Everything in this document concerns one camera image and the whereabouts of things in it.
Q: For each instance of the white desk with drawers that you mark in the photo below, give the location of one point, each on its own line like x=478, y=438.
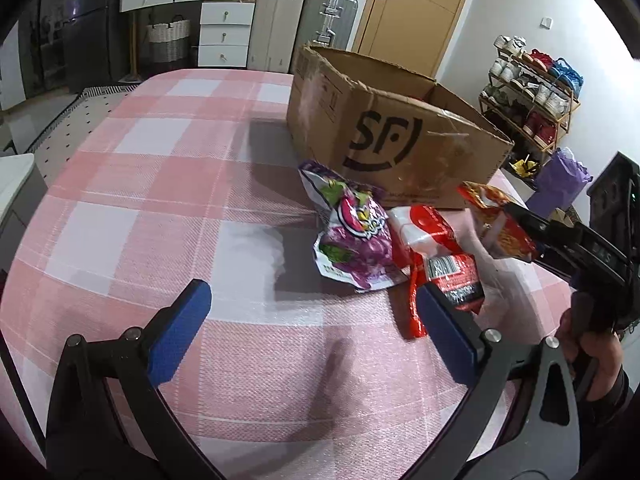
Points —
x=225, y=15

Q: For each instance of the silver suitcase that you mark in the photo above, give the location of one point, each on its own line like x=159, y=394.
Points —
x=327, y=20

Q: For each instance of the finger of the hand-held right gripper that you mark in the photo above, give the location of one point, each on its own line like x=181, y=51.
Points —
x=562, y=265
x=545, y=230

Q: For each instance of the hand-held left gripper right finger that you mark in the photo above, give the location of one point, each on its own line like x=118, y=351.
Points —
x=445, y=330

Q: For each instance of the person's right hand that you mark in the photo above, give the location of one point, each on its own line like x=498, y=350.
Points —
x=602, y=360

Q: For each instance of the wooden shoe rack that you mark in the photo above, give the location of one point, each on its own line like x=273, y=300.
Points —
x=535, y=95

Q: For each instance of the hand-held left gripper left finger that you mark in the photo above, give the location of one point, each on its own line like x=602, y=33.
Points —
x=180, y=330

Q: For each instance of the purple trash bin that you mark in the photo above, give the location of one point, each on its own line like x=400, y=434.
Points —
x=560, y=185

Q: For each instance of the white side table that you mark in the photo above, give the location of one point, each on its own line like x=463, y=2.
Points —
x=15, y=195

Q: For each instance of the orange red snack packet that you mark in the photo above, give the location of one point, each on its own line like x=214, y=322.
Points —
x=500, y=230

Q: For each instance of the beige suitcase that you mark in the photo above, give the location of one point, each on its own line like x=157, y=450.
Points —
x=275, y=25

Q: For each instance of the purple snack packet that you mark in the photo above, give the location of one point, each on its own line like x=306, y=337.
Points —
x=355, y=235

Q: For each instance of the person's right forearm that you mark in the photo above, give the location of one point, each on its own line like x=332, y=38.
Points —
x=617, y=435

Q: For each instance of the woven laundry basket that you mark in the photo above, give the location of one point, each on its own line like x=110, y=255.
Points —
x=167, y=40

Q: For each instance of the patterned floor rug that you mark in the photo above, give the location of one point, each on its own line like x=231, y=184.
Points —
x=50, y=130

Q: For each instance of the brown cardboard box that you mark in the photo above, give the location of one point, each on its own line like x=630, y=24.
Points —
x=380, y=130

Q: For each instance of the red and white snack packet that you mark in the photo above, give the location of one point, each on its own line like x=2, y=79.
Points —
x=430, y=255

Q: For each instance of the white light switch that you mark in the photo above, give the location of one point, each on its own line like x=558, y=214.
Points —
x=547, y=22

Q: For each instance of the pink checked tablecloth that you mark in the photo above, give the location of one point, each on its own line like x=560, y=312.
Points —
x=175, y=210

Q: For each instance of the wooden door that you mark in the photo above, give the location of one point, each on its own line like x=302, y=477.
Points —
x=415, y=10

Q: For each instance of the yellow black item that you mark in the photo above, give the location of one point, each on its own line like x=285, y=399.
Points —
x=524, y=167

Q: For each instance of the black refrigerator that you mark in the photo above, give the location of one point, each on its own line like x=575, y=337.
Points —
x=75, y=35

